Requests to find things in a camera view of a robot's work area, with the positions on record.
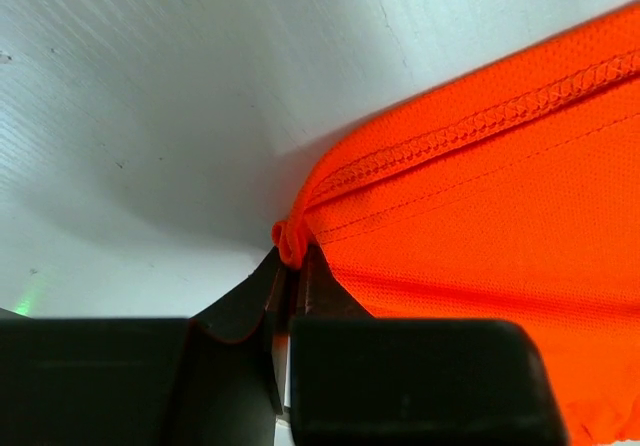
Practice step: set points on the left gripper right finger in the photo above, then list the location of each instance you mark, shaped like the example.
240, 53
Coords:
359, 380

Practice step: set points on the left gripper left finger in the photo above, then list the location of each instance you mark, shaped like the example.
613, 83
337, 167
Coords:
205, 380

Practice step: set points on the orange shorts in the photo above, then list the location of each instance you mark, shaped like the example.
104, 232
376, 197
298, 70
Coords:
510, 193

